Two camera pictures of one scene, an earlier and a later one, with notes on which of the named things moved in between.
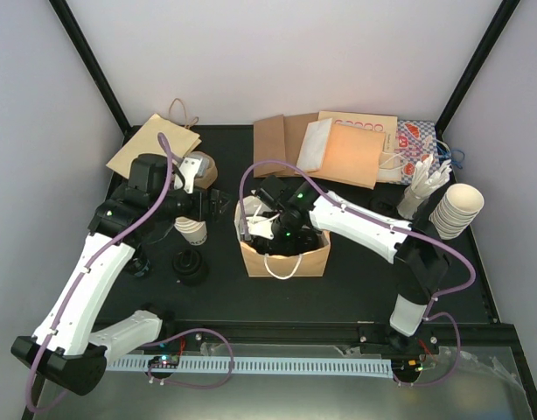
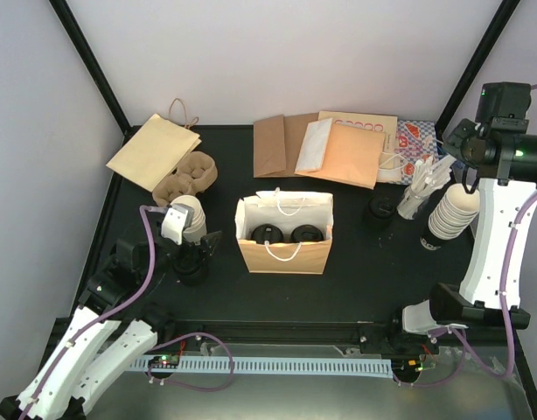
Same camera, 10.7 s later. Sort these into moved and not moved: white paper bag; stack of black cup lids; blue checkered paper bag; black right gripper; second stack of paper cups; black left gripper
Moved: black left gripper; black right gripper
Not moved: stack of black cup lids; second stack of paper cups; white paper bag; blue checkered paper bag
